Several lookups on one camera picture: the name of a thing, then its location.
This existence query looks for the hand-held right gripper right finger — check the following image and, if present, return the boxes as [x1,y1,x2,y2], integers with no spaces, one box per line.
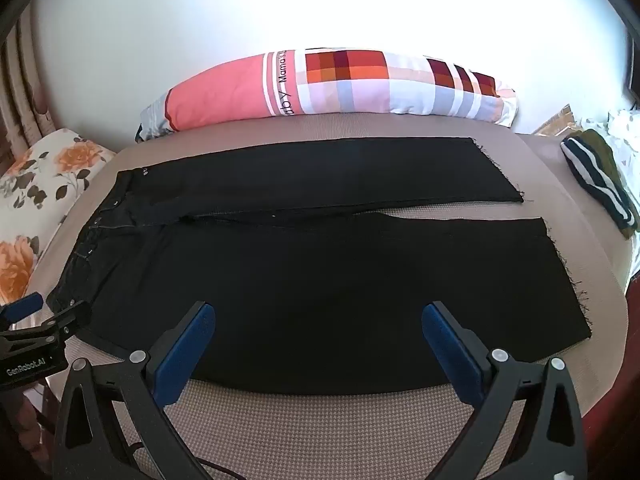
[421,301,588,480]

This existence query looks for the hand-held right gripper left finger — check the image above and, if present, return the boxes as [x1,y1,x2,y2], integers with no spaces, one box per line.
[52,301,217,480]

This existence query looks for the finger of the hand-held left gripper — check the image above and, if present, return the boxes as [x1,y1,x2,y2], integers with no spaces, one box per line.
[0,293,44,331]
[10,301,94,343]

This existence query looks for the black pants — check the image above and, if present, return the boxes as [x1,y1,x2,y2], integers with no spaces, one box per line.
[46,136,594,395]

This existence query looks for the floral pillow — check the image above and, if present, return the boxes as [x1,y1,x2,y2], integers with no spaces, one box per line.
[0,128,117,306]

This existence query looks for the beige bed mat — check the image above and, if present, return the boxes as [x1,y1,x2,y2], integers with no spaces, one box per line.
[30,110,631,480]

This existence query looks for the beige curtain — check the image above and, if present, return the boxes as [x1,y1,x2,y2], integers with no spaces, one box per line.
[0,20,61,171]

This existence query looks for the olive navy striped garment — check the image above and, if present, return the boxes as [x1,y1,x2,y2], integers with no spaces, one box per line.
[561,129,640,241]

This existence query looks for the brown patterned board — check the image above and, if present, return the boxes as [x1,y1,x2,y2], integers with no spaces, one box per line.
[532,104,575,136]

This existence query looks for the white crumpled cloth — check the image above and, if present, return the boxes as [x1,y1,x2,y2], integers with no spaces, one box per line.
[580,107,640,281]

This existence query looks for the pink striped blanket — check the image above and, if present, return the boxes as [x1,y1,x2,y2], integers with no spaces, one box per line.
[136,47,520,142]

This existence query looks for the black cable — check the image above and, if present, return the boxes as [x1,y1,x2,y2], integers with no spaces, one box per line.
[125,440,248,480]

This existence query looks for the red-brown wooden bed frame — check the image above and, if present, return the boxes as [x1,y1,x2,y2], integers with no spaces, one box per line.
[582,270,640,480]

